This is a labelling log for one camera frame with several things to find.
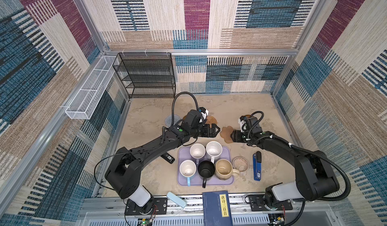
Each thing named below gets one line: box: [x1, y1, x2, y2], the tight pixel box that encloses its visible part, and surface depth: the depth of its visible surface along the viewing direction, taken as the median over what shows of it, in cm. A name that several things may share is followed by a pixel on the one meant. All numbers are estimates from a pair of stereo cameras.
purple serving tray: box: [176, 146, 234, 186], surface depth 83 cm
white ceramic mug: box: [205, 140, 223, 164], surface depth 86 cm
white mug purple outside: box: [189, 143, 207, 165], surface depth 87 cm
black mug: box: [197, 160, 216, 189], surface depth 79 cm
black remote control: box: [160, 152, 175, 164], surface depth 87 cm
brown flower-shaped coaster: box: [219, 125, 234, 144], surface depth 102 cm
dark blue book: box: [202, 190, 234, 226], surface depth 73 cm
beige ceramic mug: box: [214, 158, 240, 181], surface depth 79 cm
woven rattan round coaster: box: [205, 115, 219, 126], surface depth 107 cm
